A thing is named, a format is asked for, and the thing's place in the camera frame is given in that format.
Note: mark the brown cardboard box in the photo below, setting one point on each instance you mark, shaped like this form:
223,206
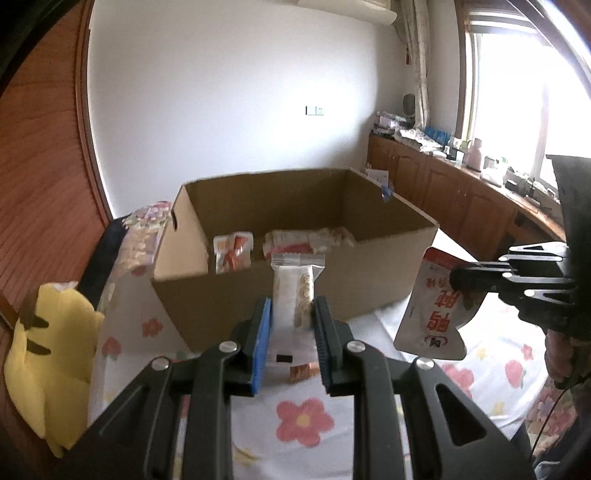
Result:
286,203

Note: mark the pink bottle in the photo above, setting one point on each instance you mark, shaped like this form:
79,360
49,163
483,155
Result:
475,154

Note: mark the small red white packet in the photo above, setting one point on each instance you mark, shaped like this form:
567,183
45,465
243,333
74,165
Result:
233,251

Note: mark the person's right hand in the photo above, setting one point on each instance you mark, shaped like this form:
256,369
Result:
556,360

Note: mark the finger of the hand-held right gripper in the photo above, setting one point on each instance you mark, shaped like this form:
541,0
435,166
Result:
540,295
480,272

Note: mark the pile of clutter on cabinet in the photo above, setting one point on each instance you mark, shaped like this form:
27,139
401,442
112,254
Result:
415,136

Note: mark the white red snack pouch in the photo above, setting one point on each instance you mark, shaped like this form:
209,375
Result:
429,318

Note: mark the window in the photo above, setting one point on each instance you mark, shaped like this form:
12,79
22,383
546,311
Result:
512,92

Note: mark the small round dark object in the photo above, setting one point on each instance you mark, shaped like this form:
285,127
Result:
408,105

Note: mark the wrapped air conditioner pipe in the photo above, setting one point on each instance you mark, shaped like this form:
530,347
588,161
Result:
418,60

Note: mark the yellow plush toy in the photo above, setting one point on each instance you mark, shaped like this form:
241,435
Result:
51,350

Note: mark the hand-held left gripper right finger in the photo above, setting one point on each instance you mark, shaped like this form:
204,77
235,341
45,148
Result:
323,337

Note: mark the white paper carton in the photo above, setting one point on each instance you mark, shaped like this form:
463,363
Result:
377,175

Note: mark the dark cloth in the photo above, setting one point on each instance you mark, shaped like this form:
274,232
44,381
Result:
104,263

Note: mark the wooden cabinet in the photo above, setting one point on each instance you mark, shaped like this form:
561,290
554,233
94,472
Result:
452,194

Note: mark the white swirl print snack packet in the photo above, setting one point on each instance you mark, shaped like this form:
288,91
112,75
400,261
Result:
293,286

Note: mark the white wall switch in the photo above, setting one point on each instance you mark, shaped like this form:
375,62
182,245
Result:
315,110

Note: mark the white red snack packet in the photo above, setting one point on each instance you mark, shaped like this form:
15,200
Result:
291,242

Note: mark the wooden wardrobe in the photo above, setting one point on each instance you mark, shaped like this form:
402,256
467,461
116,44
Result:
41,184

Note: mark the white floral bedsheet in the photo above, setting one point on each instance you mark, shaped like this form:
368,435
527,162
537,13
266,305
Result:
485,387

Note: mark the white air conditioner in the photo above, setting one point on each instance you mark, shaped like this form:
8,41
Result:
360,11

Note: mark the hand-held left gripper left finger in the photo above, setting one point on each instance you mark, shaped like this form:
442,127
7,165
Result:
261,341

